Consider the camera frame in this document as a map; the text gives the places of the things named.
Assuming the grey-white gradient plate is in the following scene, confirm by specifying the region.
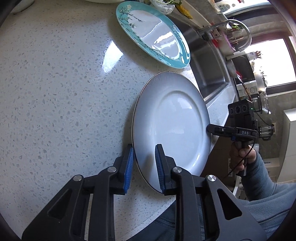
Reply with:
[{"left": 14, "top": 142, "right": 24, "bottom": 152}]
[{"left": 132, "top": 72, "right": 211, "bottom": 192}]

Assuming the teal floral plate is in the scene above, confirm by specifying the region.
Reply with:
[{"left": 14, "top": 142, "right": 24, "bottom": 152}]
[{"left": 116, "top": 1, "right": 191, "bottom": 69}]

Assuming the right forearm grey sleeve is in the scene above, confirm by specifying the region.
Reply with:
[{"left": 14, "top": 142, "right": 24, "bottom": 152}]
[{"left": 241, "top": 150, "right": 295, "bottom": 237}]

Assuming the chrome kitchen faucet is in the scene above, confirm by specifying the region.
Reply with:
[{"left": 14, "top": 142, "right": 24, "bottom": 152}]
[{"left": 198, "top": 19, "right": 252, "bottom": 52}]

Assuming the person's right hand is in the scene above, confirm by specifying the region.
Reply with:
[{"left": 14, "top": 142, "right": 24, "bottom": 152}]
[{"left": 229, "top": 142, "right": 256, "bottom": 174}]

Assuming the stainless steel sink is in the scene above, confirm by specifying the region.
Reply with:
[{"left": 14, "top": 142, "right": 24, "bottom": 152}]
[{"left": 169, "top": 13, "right": 230, "bottom": 103}]

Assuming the plastic bag with vegetables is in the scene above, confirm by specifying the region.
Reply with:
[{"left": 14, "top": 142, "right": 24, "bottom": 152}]
[{"left": 149, "top": 0, "right": 193, "bottom": 19}]

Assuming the large white bowl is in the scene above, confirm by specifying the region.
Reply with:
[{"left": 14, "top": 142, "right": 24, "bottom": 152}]
[{"left": 11, "top": 0, "right": 35, "bottom": 15}]

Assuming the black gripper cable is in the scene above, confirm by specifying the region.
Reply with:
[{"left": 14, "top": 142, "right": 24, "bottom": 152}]
[{"left": 223, "top": 138, "right": 258, "bottom": 180}]

